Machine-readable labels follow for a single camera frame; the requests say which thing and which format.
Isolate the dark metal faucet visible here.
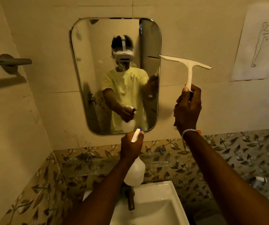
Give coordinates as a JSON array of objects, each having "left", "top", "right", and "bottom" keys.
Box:
[{"left": 124, "top": 184, "right": 135, "bottom": 211}]

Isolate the white wall fitting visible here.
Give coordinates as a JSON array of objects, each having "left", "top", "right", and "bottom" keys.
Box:
[{"left": 249, "top": 176, "right": 267, "bottom": 188}]

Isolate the white spray bottle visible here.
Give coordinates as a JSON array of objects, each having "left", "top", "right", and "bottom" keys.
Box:
[{"left": 124, "top": 128, "right": 146, "bottom": 187}]

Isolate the white window squeegee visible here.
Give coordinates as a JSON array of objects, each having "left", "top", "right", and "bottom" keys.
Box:
[{"left": 159, "top": 55, "right": 213, "bottom": 92}]

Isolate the person's left forearm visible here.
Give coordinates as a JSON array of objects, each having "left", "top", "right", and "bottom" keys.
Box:
[{"left": 61, "top": 158, "right": 138, "bottom": 225}]

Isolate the person's right hand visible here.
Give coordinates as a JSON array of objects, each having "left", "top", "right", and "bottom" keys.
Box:
[{"left": 173, "top": 84, "right": 202, "bottom": 134}]

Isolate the person's right forearm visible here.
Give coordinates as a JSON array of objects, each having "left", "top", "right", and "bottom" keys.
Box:
[{"left": 183, "top": 130, "right": 269, "bottom": 225}]

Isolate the clear glass shelf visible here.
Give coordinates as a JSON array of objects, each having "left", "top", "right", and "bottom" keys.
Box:
[{"left": 62, "top": 156, "right": 177, "bottom": 174}]

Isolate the white ceramic sink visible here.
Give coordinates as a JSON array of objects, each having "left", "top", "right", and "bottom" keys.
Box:
[{"left": 82, "top": 181, "right": 190, "bottom": 225}]

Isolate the silver chain bracelet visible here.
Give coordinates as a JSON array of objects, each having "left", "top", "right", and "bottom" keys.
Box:
[{"left": 181, "top": 129, "right": 199, "bottom": 140}]

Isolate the rounded wall mirror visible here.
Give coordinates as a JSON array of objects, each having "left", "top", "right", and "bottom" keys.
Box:
[{"left": 70, "top": 18, "right": 162, "bottom": 136}]

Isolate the metal towel bar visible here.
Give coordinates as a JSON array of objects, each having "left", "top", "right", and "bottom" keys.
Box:
[{"left": 0, "top": 54, "right": 33, "bottom": 74}]

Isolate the paper with figure sketch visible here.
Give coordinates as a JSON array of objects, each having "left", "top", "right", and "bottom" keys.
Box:
[{"left": 231, "top": 3, "right": 269, "bottom": 82}]

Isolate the person's left hand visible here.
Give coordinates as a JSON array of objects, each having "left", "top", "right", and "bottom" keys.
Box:
[{"left": 120, "top": 130, "right": 145, "bottom": 163}]

